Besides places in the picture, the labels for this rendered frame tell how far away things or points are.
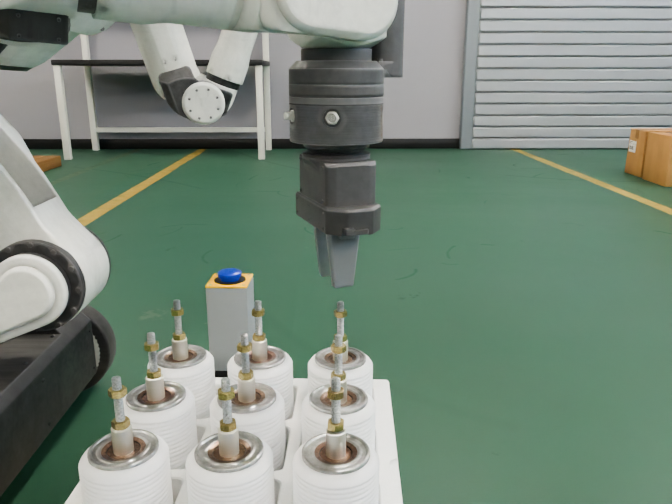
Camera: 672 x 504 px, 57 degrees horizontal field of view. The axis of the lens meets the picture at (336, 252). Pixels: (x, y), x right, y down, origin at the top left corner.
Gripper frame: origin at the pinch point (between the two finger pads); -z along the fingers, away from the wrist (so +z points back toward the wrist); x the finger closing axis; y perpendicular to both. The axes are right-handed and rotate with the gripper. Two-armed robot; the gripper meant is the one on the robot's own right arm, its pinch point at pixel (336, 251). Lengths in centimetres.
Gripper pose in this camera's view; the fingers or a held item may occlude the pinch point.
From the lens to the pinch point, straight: 62.0
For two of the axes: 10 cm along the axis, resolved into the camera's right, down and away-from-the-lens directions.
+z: 0.0, -9.6, -2.8
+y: -9.3, 1.0, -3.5
